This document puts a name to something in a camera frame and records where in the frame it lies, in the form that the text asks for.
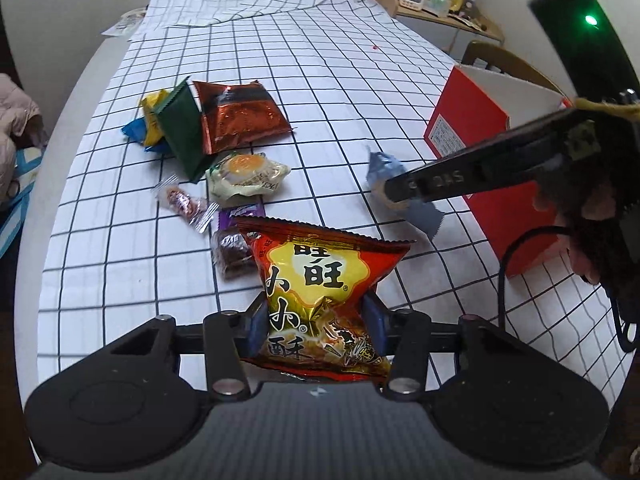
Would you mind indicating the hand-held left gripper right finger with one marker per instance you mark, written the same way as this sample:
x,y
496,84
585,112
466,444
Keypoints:
x,y
373,325

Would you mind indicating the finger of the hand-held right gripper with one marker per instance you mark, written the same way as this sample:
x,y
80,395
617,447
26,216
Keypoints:
x,y
450,177

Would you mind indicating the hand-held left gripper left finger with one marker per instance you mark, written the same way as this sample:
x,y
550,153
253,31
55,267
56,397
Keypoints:
x,y
257,327

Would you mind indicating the red and yellow snack bag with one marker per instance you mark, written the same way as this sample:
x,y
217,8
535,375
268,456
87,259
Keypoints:
x,y
310,285

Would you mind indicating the red cardboard box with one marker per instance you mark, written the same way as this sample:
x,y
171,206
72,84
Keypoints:
x,y
465,110

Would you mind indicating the grey-blue snack packet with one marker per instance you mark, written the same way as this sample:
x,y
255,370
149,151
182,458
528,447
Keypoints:
x,y
380,167

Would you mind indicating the copper foil snack packet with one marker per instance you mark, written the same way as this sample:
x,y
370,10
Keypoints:
x,y
240,120

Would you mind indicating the green snack packet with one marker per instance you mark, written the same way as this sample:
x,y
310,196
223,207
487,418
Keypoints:
x,y
182,130

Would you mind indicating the person's right hand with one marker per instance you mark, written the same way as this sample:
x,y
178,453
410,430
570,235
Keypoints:
x,y
580,220

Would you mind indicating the brown cake packet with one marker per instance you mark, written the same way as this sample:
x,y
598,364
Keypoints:
x,y
230,255

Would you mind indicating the wooden chair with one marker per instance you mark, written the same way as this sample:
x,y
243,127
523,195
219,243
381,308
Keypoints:
x,y
510,62

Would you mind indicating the purple snack packet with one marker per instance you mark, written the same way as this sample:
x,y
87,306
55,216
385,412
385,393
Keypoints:
x,y
240,210

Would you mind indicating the small clear candy wrapper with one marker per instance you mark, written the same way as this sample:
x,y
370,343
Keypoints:
x,y
182,202

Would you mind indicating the wooden desk shelf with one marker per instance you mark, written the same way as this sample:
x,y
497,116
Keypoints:
x,y
450,22

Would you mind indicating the egg yolk pastry packet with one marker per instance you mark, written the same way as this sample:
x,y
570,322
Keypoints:
x,y
245,175

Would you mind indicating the white checked tablecloth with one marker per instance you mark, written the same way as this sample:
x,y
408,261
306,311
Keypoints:
x,y
325,85

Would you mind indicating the blue snack packet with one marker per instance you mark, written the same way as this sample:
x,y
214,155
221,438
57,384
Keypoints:
x,y
134,130

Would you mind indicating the yellow snack packet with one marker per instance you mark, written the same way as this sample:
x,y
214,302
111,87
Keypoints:
x,y
152,110

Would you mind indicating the blue and white bag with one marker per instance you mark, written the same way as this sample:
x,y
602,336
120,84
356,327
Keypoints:
x,y
20,170

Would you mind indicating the pink padded jacket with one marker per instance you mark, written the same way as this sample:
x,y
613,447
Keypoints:
x,y
17,120

